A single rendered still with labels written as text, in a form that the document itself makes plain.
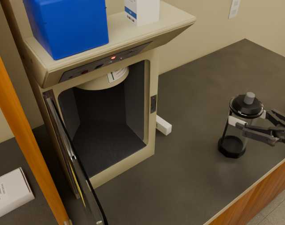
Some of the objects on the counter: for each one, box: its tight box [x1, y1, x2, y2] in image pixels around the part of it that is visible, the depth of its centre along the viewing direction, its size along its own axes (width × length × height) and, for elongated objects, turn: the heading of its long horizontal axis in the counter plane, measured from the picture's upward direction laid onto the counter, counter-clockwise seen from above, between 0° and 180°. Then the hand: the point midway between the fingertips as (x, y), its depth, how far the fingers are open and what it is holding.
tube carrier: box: [220, 95, 264, 153], centre depth 93 cm, size 11×11×21 cm
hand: (244, 115), depth 88 cm, fingers closed on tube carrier, 9 cm apart
